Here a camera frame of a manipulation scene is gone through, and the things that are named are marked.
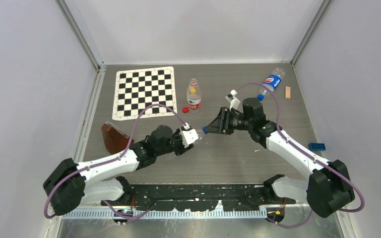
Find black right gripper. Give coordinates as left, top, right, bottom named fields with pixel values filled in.
left=204, top=107, right=253, bottom=136

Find clear bottle red label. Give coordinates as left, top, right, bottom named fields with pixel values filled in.
left=187, top=78, right=201, bottom=113

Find clear bottle blue label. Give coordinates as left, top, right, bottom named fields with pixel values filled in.
left=196, top=129, right=207, bottom=142

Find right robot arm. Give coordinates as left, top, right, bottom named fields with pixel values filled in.
left=203, top=98, right=355, bottom=218

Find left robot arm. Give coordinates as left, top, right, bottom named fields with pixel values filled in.
left=43, top=125, right=199, bottom=218

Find pepsi bottle blue cap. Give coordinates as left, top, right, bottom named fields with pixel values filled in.
left=257, top=67, right=286, bottom=101

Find brown wooden metronome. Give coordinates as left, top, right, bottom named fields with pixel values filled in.
left=101, top=121, right=130, bottom=155

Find black white chessboard mat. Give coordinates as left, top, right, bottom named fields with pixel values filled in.
left=112, top=66, right=178, bottom=121

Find tan wooden block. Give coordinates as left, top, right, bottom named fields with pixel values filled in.
left=285, top=86, right=291, bottom=99

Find blue lego brick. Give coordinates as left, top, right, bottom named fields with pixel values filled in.
left=309, top=143, right=326, bottom=151

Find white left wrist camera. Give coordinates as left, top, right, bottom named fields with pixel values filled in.
left=179, top=129, right=199, bottom=148

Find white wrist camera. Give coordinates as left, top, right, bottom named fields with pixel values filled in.
left=225, top=90, right=241, bottom=110
left=179, top=129, right=199, bottom=148

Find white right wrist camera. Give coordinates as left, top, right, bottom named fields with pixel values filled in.
left=225, top=90, right=241, bottom=110

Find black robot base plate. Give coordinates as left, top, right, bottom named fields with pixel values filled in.
left=109, top=184, right=296, bottom=212

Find slotted aluminium rail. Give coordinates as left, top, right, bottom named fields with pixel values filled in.
left=62, top=205, right=305, bottom=220

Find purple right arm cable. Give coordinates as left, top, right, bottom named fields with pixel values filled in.
left=235, top=82, right=365, bottom=229

